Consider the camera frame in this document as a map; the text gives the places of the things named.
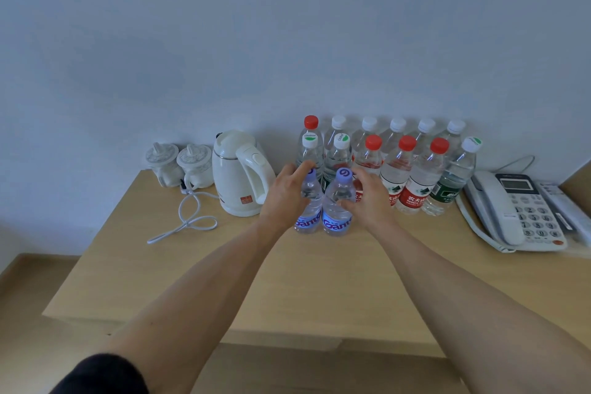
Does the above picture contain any person's left hand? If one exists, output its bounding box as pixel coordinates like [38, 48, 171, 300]
[258, 160, 317, 235]

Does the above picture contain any person's right hand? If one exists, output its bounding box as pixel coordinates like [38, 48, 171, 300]
[339, 166, 400, 235]

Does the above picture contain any blue-cap water bottle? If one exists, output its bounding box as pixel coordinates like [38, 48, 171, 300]
[294, 167, 324, 234]
[321, 168, 356, 238]

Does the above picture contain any person's left forearm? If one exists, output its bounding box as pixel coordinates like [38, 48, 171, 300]
[99, 222, 283, 394]

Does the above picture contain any person's right forearm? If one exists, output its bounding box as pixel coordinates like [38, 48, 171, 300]
[376, 222, 591, 394]

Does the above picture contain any white electric kettle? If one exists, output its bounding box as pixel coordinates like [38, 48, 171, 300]
[211, 129, 276, 218]

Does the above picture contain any wooden table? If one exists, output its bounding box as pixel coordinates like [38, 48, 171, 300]
[41, 169, 591, 360]

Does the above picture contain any grey desk telephone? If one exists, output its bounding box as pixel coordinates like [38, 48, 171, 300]
[464, 171, 569, 252]

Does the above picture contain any grey remote control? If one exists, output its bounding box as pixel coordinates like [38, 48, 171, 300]
[535, 180, 591, 249]

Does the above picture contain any black t-shirt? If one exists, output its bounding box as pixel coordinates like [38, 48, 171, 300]
[48, 354, 151, 394]

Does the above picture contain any white telephone handset cord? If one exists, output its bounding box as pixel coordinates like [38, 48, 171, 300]
[454, 193, 518, 255]

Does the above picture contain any white kettle power cable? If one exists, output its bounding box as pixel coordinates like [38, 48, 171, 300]
[147, 183, 220, 246]

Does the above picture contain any thin white cable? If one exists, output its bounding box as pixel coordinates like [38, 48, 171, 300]
[494, 156, 536, 175]

